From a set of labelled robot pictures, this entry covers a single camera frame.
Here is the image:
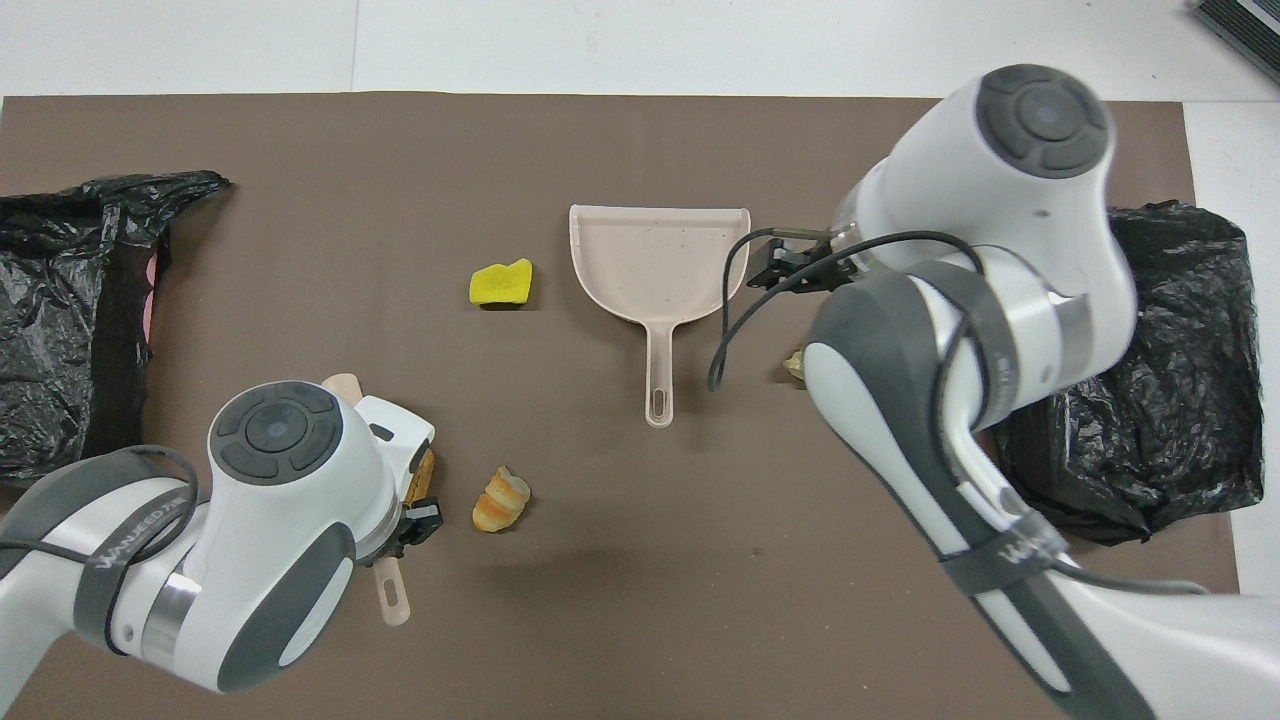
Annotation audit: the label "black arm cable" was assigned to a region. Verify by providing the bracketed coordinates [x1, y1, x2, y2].
[706, 230, 1216, 601]
[0, 445, 203, 646]

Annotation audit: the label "brown oval bread roll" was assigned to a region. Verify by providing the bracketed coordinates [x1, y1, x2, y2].
[405, 450, 438, 506]

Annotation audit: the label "yellow green scouring sponge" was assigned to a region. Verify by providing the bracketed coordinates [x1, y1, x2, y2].
[469, 258, 535, 309]

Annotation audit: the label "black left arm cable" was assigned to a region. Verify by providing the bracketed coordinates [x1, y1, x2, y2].
[0, 445, 203, 646]

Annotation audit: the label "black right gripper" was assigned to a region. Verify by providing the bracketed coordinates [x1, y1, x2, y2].
[748, 238, 861, 289]

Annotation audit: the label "black bag lined pink bin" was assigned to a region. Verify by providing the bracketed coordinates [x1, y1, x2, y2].
[0, 170, 231, 488]

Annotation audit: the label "dark ribbed panel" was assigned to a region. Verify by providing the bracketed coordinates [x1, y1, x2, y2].
[1188, 0, 1280, 86]

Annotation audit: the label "beige hand brush black bristles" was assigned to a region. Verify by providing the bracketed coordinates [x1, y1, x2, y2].
[322, 373, 412, 628]

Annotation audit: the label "golden croissant bread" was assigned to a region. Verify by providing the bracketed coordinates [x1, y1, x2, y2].
[472, 465, 532, 534]

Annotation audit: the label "brown table mat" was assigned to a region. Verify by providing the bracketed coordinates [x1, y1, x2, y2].
[0, 93, 1253, 720]

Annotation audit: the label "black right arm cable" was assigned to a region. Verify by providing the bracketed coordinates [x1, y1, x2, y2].
[706, 230, 1216, 601]

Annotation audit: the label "beige plastic dustpan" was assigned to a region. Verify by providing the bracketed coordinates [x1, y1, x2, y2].
[569, 205, 751, 429]

